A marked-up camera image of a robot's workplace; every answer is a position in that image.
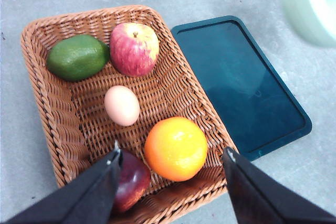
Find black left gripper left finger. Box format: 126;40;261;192
5;143;123;224

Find beige egg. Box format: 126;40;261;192
104;86;140;127

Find light green ceramic bowl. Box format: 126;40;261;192
281;0;336;47

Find brown wicker basket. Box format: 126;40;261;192
21;5;238;224

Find dark red apple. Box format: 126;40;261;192
114;149;151;212

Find dark teal rectangular tray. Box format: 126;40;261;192
171;15;312;162

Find orange fruit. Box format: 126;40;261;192
144;117;208;182

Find green avocado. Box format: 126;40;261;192
47;34;110;81

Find red yellow apple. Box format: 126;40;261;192
109;23;160;77

